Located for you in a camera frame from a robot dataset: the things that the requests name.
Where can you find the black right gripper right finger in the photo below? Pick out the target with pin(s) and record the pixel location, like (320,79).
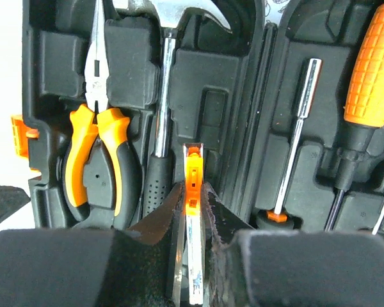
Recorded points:
(251,267)

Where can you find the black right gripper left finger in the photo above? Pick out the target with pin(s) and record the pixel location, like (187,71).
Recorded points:
(89,267)

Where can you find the large black handled screwdriver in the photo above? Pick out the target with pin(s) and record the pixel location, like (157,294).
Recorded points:
(277,218)

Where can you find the steel claw hammer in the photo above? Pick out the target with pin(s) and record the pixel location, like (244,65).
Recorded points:
(171,17)

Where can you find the small orange precision screwdriver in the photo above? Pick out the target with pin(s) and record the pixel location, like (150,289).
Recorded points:
(194,173)

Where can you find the orange black pliers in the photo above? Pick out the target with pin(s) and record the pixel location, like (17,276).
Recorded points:
(96,120)

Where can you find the black plastic tool case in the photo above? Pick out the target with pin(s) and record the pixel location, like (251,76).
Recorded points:
(236,93)

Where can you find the black orange stubby screwdriver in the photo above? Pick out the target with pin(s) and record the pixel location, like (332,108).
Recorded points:
(363,111)

